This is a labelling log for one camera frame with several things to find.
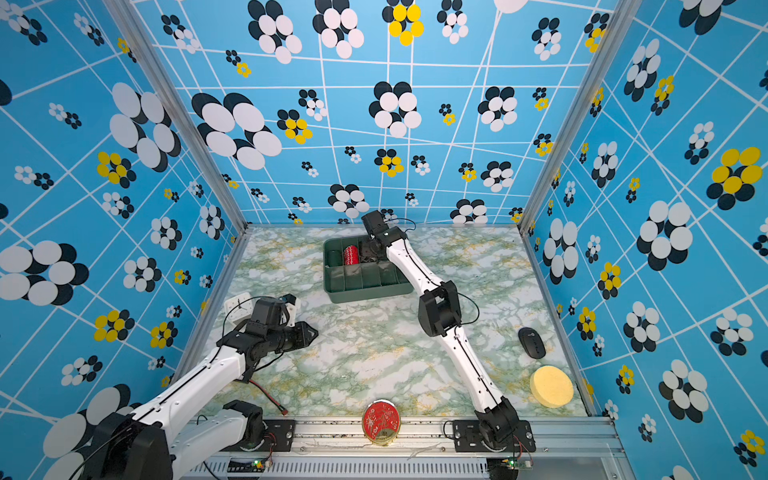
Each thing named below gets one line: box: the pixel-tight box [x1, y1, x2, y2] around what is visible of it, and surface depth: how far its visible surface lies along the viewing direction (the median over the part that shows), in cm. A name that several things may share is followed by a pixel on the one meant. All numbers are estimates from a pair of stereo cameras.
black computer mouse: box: [518, 327, 546, 359], surface depth 88 cm
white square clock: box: [225, 292, 253, 325], surface depth 96 cm
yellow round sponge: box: [530, 366, 575, 409], surface depth 80 cm
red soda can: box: [343, 245, 359, 265], surface depth 106 cm
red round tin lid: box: [362, 399, 401, 446], surface depth 74 cm
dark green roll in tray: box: [328, 250, 343, 267], surface depth 104 cm
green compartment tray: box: [323, 235, 414, 304], surface depth 104 cm
